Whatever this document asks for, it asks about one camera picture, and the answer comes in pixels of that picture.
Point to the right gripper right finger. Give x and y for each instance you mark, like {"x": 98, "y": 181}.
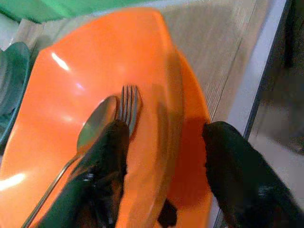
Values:
{"x": 237, "y": 171}

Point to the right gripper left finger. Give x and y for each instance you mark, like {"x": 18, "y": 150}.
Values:
{"x": 99, "y": 166}

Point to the metal spoon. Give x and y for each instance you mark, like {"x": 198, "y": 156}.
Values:
{"x": 97, "y": 123}

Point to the metal fork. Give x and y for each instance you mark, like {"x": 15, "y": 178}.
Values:
{"x": 133, "y": 107}

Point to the orange plate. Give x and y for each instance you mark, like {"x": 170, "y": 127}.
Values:
{"x": 95, "y": 59}

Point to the dark green plate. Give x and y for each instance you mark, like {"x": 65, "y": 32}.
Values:
{"x": 14, "y": 78}

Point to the green plastic board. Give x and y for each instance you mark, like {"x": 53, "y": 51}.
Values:
{"x": 47, "y": 9}

